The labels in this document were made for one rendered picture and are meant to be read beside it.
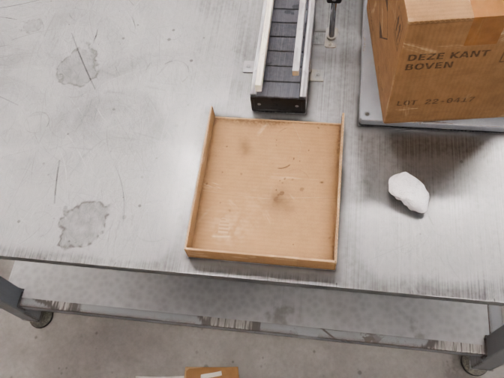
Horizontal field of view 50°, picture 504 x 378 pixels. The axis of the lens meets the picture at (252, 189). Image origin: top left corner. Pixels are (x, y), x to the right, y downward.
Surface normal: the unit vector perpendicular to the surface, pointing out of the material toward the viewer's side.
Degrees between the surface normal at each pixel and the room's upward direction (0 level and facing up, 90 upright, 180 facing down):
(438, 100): 90
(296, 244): 0
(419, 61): 90
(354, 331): 0
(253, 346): 0
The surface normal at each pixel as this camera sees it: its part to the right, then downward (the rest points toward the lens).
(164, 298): -0.07, -0.47
